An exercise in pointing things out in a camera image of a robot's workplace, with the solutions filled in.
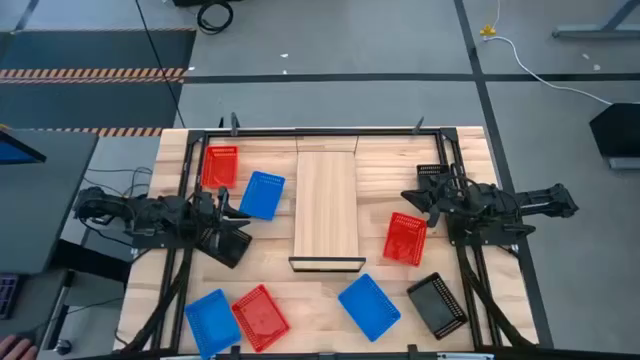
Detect red plastic basket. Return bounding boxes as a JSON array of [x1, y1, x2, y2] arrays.
[[382, 211, 429, 268], [201, 145, 240, 190], [230, 283, 292, 354]]

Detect white floor cable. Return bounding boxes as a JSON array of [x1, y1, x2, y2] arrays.
[[483, 35, 614, 106]]

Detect dark keyboard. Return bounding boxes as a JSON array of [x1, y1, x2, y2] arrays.
[[0, 273, 21, 320]]

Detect black aluminium table frame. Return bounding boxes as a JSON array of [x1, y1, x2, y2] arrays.
[[119, 117, 556, 360]]

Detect long black cable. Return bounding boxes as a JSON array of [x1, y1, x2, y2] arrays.
[[134, 0, 186, 129]]

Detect black floor mat striped edge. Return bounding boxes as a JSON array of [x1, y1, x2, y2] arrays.
[[0, 28, 197, 130]]

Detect wooden board tray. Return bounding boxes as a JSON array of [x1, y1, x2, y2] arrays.
[[288, 134, 367, 274]]

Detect coiled black cable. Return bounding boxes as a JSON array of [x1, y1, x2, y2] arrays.
[[196, 1, 235, 35]]

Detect black angular box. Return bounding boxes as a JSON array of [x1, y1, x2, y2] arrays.
[[588, 102, 640, 159]]

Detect black plastic basket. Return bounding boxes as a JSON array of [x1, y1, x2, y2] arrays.
[[405, 271, 470, 341], [195, 222, 254, 270], [416, 163, 451, 177]]

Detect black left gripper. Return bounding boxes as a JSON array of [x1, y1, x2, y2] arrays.
[[192, 186, 253, 239]]

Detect blue plastic basket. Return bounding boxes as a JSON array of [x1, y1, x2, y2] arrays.
[[183, 288, 243, 360], [337, 272, 402, 343], [238, 170, 287, 222]]

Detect person's hand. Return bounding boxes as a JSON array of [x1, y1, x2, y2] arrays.
[[0, 334, 39, 360]]

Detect grey desk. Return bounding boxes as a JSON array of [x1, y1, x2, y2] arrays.
[[0, 130, 100, 275]]

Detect black box under desk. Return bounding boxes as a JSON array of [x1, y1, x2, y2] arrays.
[[52, 238, 134, 284]]

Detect monitor with blue screen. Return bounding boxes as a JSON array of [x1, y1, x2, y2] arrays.
[[0, 127, 49, 166]]

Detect grey metal table leg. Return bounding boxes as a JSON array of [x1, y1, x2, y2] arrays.
[[551, 0, 640, 40]]

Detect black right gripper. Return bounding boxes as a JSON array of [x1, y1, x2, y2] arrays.
[[400, 174, 475, 229]]

